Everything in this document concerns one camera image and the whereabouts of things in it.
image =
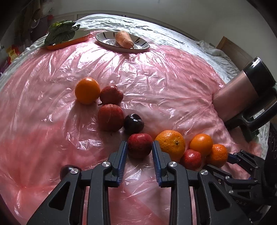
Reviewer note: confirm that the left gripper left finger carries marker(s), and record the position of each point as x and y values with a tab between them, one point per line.
83	189

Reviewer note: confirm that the large red apple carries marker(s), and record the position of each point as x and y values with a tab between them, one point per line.
110	118

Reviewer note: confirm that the small red apple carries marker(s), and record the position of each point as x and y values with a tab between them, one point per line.
191	160

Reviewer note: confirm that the orange plate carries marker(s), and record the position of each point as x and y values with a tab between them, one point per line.
80	36

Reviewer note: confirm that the crumpled white cloth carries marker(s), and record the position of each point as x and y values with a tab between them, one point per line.
207	48

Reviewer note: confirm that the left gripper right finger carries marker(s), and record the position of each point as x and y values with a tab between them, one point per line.
195	196

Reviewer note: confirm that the smooth orange right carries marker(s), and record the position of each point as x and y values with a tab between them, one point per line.
201	143

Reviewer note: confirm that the pink plastic sheet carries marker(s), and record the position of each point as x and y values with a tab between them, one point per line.
67	107

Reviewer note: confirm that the black white striped plate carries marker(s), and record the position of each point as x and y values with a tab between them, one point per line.
107	40

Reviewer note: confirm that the yellow red snack boxes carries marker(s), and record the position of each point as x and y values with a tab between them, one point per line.
12	53

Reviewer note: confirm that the green leafy vegetable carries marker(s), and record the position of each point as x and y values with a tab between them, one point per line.
61	31

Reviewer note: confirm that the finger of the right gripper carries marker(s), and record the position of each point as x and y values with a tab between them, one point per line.
228	182
244	159

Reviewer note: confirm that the orange carrot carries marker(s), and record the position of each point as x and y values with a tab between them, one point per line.
124	40

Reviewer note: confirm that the brown hanging coat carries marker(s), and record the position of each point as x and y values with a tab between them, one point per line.
23	22

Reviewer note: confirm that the wooden headboard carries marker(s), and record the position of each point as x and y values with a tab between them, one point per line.
237	55

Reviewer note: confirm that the large bumpy orange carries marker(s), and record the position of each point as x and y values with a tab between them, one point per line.
173	143

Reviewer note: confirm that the dark plum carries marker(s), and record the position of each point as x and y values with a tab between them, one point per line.
133	124
67	169

